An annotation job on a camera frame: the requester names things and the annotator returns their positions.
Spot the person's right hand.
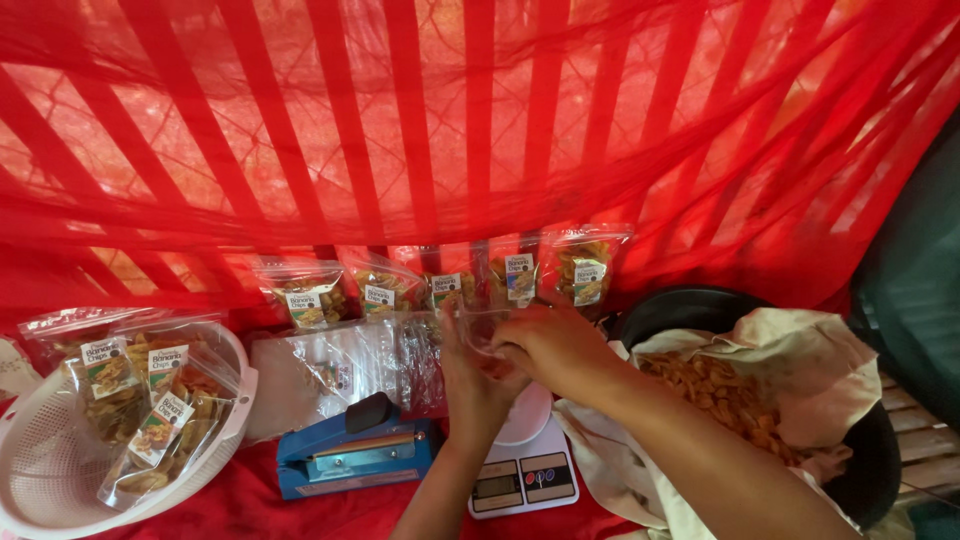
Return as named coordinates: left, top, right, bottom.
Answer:
left=491, top=303, right=633, bottom=400

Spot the person's left hand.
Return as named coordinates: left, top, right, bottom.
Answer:
left=438, top=300, right=531, bottom=445

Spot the clear plastic bag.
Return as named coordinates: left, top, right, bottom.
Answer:
left=456, top=303, right=528, bottom=381

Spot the banana chips packet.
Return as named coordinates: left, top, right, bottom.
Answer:
left=252, top=256, right=351, bottom=331
left=18, top=307, right=151, bottom=445
left=97, top=358, right=235, bottom=513
left=537, top=223, right=636, bottom=310
left=480, top=234, right=543, bottom=310
left=424, top=268, right=481, bottom=316
left=342, top=252, right=429, bottom=319
left=111, top=316, right=243, bottom=410

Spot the white digital kitchen scale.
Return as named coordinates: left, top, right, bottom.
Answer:
left=468, top=379, right=581, bottom=521

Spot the stack of empty clear bags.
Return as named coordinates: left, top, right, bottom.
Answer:
left=244, top=313, right=450, bottom=442

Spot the blue heat sealer machine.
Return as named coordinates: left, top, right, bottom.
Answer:
left=275, top=390, right=445, bottom=502

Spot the black round pan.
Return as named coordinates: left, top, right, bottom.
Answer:
left=609, top=283, right=903, bottom=532

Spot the red net curtain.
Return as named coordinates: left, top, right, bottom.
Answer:
left=0, top=0, right=960, bottom=339

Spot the heap of loose banana chips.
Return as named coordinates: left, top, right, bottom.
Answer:
left=636, top=349, right=810, bottom=468

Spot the red table cloth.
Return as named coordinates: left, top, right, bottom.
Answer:
left=0, top=300, right=646, bottom=540

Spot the beige lining cloth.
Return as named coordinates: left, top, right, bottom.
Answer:
left=551, top=306, right=885, bottom=540

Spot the dark green tarp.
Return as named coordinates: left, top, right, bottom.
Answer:
left=849, top=105, right=960, bottom=432

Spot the wooden slatted bench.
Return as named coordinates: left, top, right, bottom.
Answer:
left=876, top=372, right=960, bottom=513

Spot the white plastic colander basket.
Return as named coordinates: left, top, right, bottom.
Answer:
left=0, top=321, right=259, bottom=540

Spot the white patterned cloth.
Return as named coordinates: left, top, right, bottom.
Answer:
left=0, top=336, right=43, bottom=403

